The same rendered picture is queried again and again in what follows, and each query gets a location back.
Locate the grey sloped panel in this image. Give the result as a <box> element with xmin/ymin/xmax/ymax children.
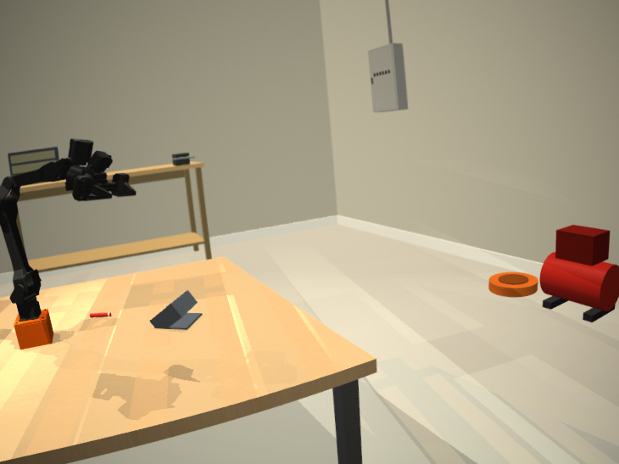
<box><xmin>149</xmin><ymin>290</ymin><xmax>202</xmax><ymax>330</ymax></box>

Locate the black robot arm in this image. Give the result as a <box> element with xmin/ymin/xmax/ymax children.
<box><xmin>0</xmin><ymin>138</ymin><xmax>113</xmax><ymax>321</ymax></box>

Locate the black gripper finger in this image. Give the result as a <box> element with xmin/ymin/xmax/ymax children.
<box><xmin>82</xmin><ymin>178</ymin><xmax>113</xmax><ymax>201</ymax></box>
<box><xmin>118</xmin><ymin>176</ymin><xmax>136</xmax><ymax>197</ymax></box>

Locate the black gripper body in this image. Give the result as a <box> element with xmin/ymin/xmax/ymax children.
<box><xmin>72</xmin><ymin>171</ymin><xmax>130</xmax><ymax>202</ymax></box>

